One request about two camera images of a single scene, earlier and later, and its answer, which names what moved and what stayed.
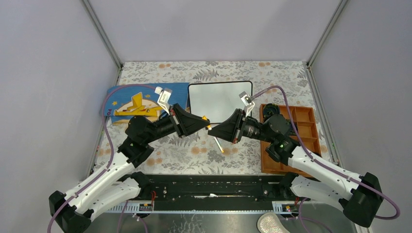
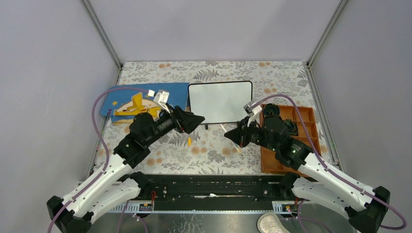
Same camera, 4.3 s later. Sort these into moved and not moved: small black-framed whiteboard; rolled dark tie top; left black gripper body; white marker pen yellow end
Moved: white marker pen yellow end
Not moved: left black gripper body; small black-framed whiteboard; rolled dark tie top
